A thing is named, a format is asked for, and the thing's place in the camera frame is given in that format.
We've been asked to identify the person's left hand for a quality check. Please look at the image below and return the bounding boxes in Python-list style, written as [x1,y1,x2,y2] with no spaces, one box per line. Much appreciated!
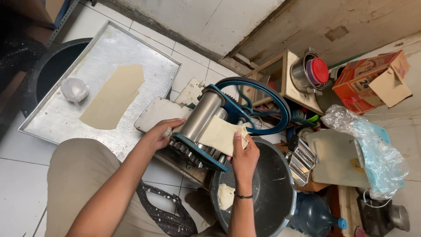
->
[144,118,187,152]

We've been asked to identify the person's right hand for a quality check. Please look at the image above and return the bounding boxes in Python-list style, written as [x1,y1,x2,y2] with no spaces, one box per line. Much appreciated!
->
[227,131,260,186]

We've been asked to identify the dough sheet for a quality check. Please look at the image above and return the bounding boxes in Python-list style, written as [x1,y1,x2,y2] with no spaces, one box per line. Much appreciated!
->
[198,115,249,158]
[79,64,146,130]

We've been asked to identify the dough lump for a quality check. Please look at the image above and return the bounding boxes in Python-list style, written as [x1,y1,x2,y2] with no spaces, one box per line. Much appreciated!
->
[217,183,236,211]

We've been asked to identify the grey plastic basin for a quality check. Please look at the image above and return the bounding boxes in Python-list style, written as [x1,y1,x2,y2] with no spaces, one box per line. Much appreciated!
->
[209,136,297,237]

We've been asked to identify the blue steel dough roller machine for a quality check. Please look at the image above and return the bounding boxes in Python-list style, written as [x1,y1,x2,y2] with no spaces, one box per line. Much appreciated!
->
[134,76,291,189]

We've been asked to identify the white wooden board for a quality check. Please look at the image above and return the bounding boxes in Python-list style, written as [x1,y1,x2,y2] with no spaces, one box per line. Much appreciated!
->
[174,77,205,106]

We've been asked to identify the chrome pasta machine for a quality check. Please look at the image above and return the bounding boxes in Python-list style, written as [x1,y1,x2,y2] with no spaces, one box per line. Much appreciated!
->
[285,134,317,187]

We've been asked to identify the flat dough sheet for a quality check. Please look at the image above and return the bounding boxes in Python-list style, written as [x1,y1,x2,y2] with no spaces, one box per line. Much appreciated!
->
[79,64,146,130]

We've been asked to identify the person's foot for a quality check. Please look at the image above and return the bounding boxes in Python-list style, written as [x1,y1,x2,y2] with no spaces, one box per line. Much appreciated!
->
[184,188,228,237]

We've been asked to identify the stack of coloured plastic items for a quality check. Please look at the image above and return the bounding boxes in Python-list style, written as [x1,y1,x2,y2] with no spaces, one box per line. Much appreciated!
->
[290,108,320,128]

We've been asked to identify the blue water gallon bottle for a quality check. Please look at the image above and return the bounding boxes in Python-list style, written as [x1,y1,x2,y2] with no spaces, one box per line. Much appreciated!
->
[287,192,348,237]

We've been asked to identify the white plastic jerrycan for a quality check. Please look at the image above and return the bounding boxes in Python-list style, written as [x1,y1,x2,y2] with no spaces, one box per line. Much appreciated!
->
[304,128,371,189]

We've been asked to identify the wooden glass cabinet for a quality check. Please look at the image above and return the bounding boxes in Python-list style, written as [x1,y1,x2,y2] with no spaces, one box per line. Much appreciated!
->
[238,49,326,116]

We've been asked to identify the large metal tray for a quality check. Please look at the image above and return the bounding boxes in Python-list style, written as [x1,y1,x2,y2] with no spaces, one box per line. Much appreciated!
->
[18,20,182,162]

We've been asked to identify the person's beige trousers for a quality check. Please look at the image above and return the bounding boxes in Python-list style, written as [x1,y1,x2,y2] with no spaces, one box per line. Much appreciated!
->
[44,138,171,237]

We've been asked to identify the small white plastic bag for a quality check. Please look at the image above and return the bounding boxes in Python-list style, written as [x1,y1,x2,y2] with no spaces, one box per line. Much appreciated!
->
[60,78,90,103]

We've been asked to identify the steel pot with red lid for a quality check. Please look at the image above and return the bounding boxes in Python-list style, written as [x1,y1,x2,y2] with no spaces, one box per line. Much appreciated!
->
[290,47,330,95]

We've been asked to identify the black plastic tub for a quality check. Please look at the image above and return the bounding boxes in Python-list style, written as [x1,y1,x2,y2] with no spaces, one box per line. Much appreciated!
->
[21,38,95,119]

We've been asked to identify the clear plastic bag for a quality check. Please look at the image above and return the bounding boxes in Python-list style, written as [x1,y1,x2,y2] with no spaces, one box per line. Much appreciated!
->
[320,105,410,201]

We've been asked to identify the orange cardboard box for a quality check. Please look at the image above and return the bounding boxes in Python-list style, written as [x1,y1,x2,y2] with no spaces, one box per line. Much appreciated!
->
[332,50,414,115]

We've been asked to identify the metal shelf rack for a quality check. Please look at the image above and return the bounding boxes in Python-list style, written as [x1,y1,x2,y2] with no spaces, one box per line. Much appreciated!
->
[0,0,80,47]

